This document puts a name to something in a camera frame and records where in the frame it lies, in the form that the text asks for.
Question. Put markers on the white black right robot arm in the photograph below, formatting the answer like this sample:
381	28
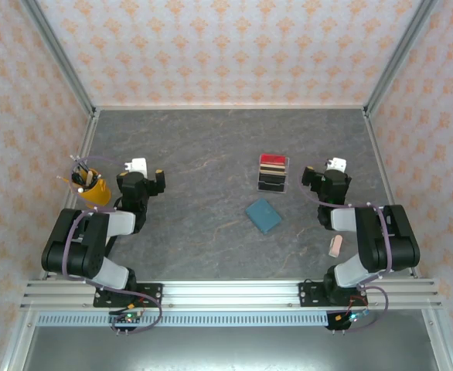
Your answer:
389	239

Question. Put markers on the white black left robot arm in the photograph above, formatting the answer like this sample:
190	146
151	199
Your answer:
75	247

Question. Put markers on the teal card holder wallet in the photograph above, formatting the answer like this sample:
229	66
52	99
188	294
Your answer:
263	216

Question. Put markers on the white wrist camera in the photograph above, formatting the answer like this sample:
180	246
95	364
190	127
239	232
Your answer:
138	165
338	163

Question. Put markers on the flat wooden stick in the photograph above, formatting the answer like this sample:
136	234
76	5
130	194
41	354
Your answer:
90	178

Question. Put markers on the cream card stack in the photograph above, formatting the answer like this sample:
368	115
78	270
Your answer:
273	165

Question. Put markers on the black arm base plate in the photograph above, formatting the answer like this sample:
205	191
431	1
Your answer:
151	295
307	295

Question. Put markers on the tan card stack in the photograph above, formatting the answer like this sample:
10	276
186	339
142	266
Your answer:
273	170

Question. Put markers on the grey metal sheet panel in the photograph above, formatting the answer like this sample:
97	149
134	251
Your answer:
230	348

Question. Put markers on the short aluminium table rail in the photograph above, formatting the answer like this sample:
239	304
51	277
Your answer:
230	106

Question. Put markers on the aluminium frame post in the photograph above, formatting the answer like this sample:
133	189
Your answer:
398	58
62	62

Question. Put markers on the small lit circuit board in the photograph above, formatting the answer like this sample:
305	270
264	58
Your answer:
353	317
128	318

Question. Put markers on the yellow pen cup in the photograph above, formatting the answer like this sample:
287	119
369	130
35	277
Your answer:
99	195

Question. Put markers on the wide aluminium mounting extrusion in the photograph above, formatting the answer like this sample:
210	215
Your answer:
230	295

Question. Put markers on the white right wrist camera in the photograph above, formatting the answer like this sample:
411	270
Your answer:
338	163

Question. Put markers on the sloped aluminium frame strut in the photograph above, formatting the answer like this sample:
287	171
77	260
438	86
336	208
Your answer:
441	344
16	348

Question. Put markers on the red card stack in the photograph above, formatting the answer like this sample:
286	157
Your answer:
273	158

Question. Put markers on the pink eraser white sleeve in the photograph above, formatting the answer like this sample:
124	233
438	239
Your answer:
335	247

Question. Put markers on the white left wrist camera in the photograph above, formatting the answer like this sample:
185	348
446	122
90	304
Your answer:
138	165

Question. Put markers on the long aluminium table rail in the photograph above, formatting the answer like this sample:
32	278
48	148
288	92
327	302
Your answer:
374	135
88	135

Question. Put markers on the black pen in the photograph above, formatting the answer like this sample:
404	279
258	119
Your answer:
78	178

